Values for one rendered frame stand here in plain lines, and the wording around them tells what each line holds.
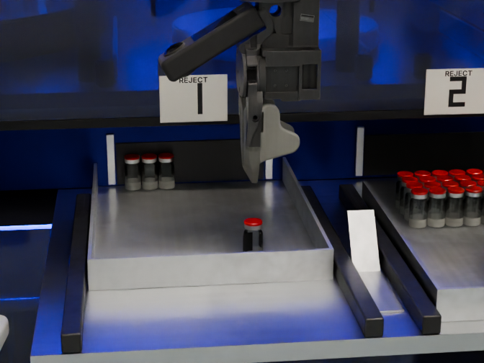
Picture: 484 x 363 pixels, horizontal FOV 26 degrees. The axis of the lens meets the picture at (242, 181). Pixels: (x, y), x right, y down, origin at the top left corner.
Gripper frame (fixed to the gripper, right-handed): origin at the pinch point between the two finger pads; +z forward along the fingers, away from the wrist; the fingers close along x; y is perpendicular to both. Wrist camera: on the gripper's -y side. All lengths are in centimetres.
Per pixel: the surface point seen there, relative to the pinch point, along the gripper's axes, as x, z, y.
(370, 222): -1.8, 5.8, 13.5
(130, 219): 14.5, 10.3, -12.7
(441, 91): 19.5, -3.9, 27.5
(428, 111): 19.5, -1.3, 25.9
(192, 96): 19.6, -3.9, -4.6
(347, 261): -6.2, 8.6, 10.1
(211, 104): 19.6, -2.9, -2.2
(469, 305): -17.6, 9.0, 19.9
